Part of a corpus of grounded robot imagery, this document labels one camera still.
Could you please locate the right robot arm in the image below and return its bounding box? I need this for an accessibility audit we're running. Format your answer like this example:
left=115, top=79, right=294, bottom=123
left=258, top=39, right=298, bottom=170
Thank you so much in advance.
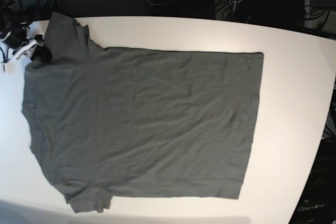
left=1, top=0, right=52, bottom=63

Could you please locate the black OpenArm box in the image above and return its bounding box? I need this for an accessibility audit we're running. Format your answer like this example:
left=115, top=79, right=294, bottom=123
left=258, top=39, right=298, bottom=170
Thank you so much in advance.
left=289, top=138, right=335, bottom=223

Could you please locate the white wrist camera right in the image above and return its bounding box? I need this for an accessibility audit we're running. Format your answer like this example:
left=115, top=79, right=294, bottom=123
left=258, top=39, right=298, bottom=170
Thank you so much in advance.
left=2, top=62, right=15, bottom=74

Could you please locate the grey T-shirt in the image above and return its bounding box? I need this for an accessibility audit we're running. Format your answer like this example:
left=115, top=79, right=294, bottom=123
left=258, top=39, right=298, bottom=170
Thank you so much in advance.
left=22, top=13, right=264, bottom=212

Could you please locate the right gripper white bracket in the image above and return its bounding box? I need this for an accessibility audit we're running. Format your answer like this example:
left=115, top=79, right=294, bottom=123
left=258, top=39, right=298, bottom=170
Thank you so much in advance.
left=1, top=28, right=53, bottom=63

